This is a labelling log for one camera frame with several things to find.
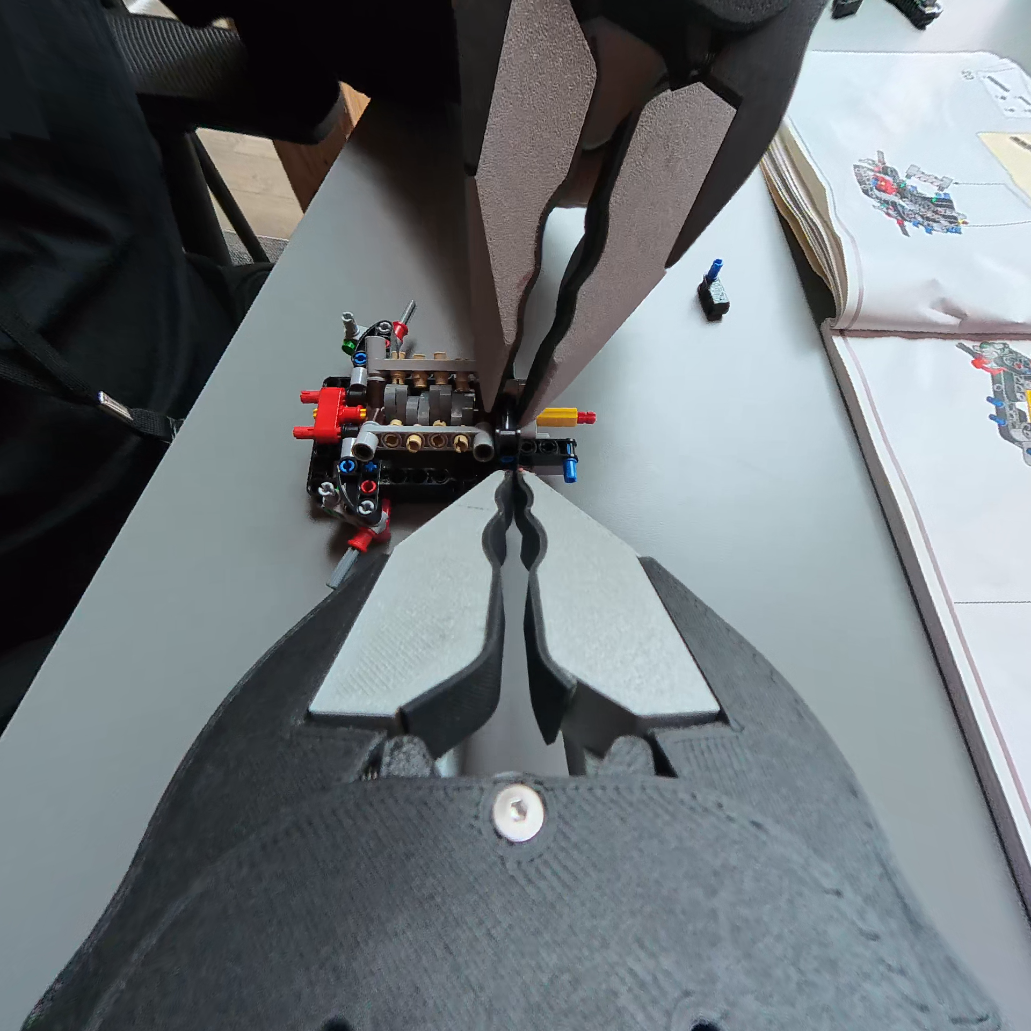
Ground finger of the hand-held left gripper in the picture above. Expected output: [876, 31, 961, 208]
[466, 0, 599, 410]
[515, 79, 744, 424]

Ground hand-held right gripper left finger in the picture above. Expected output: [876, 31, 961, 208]
[307, 467, 512, 762]

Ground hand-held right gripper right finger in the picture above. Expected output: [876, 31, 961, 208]
[514, 470, 723, 747]

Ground multicoloured lego assembly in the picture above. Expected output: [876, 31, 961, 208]
[296, 300, 599, 589]

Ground person's left forearm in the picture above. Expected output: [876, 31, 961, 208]
[157, 0, 464, 146]

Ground black lego piece blue pin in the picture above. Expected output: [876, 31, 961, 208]
[698, 259, 732, 323]

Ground open lego instruction booklet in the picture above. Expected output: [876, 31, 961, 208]
[759, 50, 1031, 891]

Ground brown wooden table leg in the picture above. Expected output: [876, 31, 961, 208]
[274, 84, 372, 214]

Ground black office chair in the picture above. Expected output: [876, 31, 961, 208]
[105, 8, 271, 267]

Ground person's body in black clothing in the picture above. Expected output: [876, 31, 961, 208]
[0, 0, 275, 726]

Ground black strap with metal clip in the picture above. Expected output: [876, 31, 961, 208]
[0, 318, 182, 442]

